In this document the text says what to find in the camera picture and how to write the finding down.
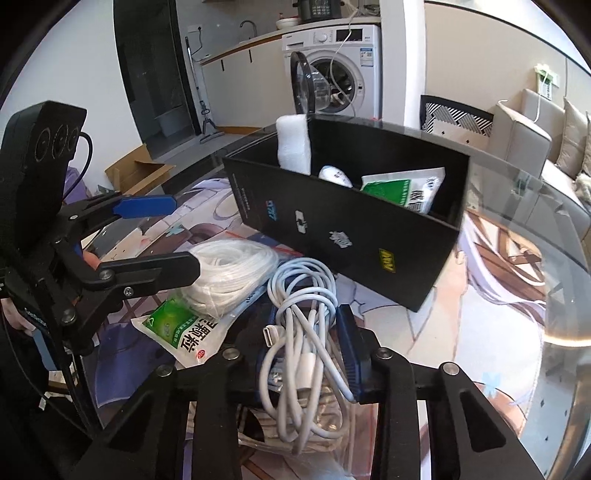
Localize grey furry cloth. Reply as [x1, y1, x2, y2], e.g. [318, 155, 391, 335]
[573, 175, 591, 208]

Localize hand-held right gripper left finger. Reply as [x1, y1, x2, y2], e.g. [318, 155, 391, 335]
[78, 295, 282, 480]

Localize black cable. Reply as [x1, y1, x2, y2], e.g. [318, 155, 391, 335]
[65, 131, 94, 195]

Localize black cardboard box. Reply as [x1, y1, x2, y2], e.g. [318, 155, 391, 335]
[222, 114, 472, 313]

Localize white cable bundle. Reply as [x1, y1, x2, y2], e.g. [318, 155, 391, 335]
[238, 257, 370, 462]

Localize white base cabinet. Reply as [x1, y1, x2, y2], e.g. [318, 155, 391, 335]
[198, 34, 287, 134]

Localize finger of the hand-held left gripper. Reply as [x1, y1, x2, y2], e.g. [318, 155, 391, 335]
[60, 193, 179, 232]
[69, 251, 202, 306]

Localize green and white packet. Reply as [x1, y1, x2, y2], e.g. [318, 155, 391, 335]
[360, 167, 446, 215]
[130, 298, 252, 369]

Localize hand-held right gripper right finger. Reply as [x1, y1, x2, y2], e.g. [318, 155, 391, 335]
[336, 304, 522, 480]

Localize beige sofa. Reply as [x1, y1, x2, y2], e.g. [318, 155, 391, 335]
[487, 88, 591, 208]

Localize white plush toy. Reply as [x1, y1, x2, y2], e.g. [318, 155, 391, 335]
[318, 165, 354, 188]

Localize white washing machine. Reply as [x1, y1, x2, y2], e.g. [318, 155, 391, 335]
[281, 23, 383, 121]

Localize white cord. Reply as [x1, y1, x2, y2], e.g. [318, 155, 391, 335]
[330, 9, 365, 112]

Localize printed table mat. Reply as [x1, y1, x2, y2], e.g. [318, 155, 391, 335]
[46, 178, 550, 480]

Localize grey mop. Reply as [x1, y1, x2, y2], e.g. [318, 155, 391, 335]
[185, 36, 225, 145]

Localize brown cardboard box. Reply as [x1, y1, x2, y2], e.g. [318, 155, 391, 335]
[105, 143, 177, 197]

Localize chair with patterned back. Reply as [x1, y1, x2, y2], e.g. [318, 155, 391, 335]
[419, 95, 495, 139]

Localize beige cushion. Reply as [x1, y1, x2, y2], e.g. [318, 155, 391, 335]
[554, 97, 591, 181]

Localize white foam sheet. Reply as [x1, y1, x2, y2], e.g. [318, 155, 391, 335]
[276, 114, 311, 176]

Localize person's left hand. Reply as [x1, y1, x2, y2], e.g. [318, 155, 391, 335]
[0, 295, 35, 332]

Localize bag of white rope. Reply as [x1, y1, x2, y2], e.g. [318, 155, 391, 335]
[178, 240, 305, 319]

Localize dark glass door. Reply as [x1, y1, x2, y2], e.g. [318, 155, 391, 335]
[113, 0, 195, 158]

